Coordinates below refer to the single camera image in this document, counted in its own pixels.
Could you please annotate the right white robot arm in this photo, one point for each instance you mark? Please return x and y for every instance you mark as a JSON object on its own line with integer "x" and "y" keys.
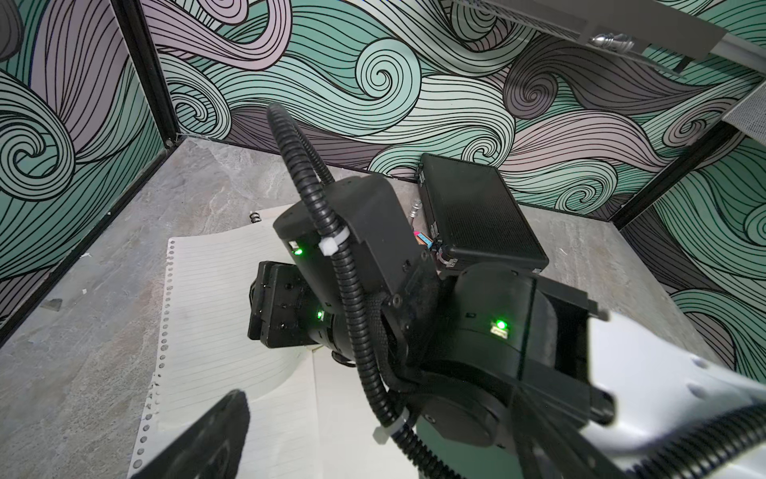
{"x": 493, "y": 357}

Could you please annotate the torn white lined page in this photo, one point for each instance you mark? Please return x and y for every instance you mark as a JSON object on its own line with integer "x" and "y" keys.
{"x": 205, "y": 349}

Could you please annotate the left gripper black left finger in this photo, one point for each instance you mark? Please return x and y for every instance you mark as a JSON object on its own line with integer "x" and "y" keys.
{"x": 211, "y": 448}

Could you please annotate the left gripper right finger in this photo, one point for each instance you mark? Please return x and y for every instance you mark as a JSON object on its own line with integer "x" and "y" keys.
{"x": 572, "y": 455}

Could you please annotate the beige spiral notebook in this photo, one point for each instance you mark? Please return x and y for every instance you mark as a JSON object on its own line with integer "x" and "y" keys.
{"x": 268, "y": 216}

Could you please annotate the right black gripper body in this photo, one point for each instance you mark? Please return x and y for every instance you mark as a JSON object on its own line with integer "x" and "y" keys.
{"x": 297, "y": 301}

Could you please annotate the clear wall holder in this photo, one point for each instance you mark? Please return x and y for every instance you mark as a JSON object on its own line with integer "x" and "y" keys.
{"x": 748, "y": 117}

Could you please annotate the dark green spiral notebook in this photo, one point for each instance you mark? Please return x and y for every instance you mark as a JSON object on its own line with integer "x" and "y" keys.
{"x": 470, "y": 461}

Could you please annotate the silver metal knob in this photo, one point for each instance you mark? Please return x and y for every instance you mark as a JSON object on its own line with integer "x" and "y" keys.
{"x": 414, "y": 211}

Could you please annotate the aluminium rail back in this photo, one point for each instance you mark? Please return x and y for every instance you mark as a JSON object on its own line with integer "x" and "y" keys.
{"x": 738, "y": 50}

